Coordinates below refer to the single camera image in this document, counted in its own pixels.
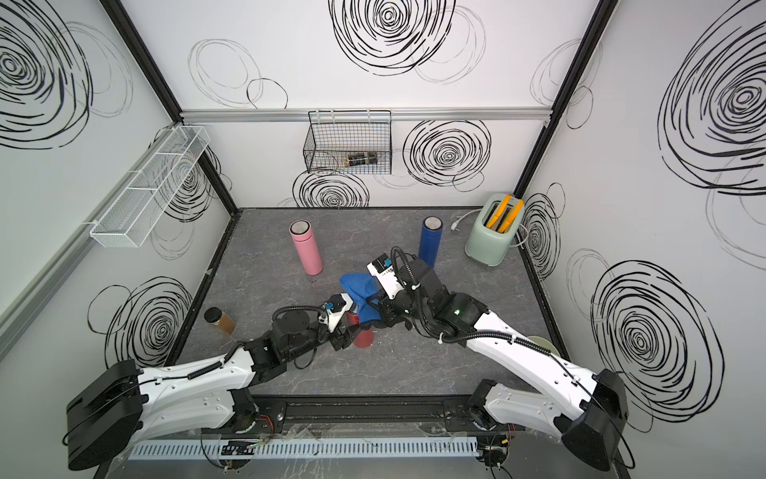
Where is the blue cloth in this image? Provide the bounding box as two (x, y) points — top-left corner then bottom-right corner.
(339, 273), (381, 323)

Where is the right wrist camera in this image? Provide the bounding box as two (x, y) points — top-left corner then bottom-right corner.
(367, 253), (404, 301)

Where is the white mesh shelf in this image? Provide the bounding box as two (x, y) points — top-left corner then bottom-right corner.
(90, 125), (211, 249)

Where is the white slotted cable duct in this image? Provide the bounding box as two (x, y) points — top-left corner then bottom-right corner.
(128, 437), (480, 462)

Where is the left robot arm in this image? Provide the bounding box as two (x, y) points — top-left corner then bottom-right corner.
(62, 295), (356, 471)

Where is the white toaster power cable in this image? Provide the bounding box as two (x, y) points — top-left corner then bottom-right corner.
(450, 208), (484, 233)

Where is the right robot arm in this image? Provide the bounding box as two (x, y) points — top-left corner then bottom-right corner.
(367, 247), (628, 471)

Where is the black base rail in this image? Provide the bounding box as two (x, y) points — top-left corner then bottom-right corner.
(253, 394), (496, 432)

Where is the mint green toaster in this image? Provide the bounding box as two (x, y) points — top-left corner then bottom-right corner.
(465, 193), (526, 267)

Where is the black wire basket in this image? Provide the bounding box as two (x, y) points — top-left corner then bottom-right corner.
(302, 109), (393, 176)

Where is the pink thermos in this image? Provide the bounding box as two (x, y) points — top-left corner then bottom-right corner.
(289, 220), (323, 275)

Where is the small brown jar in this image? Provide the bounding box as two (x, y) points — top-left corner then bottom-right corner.
(203, 307), (237, 335)

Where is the object in wire basket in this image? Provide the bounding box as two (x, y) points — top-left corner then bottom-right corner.
(344, 152), (378, 168)

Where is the blue thermos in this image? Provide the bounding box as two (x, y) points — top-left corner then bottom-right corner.
(418, 216), (444, 269)

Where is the light green plate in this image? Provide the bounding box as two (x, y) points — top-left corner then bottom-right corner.
(529, 335), (560, 356)

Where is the red thermos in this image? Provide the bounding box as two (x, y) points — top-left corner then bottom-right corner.
(348, 307), (374, 349)

